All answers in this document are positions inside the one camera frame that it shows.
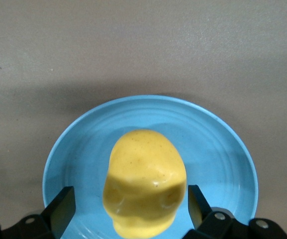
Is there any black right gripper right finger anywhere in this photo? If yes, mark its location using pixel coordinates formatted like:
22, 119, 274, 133
188, 184, 250, 239

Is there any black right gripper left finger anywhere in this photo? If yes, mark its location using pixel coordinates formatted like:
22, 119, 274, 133
1, 186, 77, 239

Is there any yellow potato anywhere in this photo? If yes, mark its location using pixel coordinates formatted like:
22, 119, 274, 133
102, 129, 187, 239

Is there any blue round plate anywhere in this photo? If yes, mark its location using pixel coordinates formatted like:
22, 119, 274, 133
42, 95, 259, 239

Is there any large table cover mat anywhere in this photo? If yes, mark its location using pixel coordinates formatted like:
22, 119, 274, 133
0, 0, 287, 239

